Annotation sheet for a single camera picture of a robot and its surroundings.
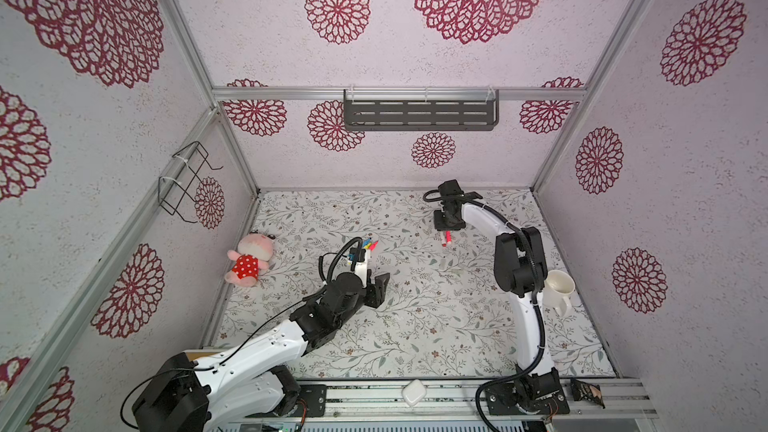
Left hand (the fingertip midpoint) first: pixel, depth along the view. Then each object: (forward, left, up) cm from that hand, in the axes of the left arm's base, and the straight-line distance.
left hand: (380, 278), depth 80 cm
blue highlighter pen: (-3, +6, +15) cm, 16 cm away
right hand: (+29, -23, -10) cm, 38 cm away
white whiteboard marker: (+22, -23, -14) cm, 35 cm away
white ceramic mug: (+3, -55, -13) cm, 57 cm away
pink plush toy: (+14, +40, -8) cm, 43 cm away
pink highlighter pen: (+24, -24, -15) cm, 37 cm away
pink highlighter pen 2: (+20, +2, -14) cm, 25 cm away
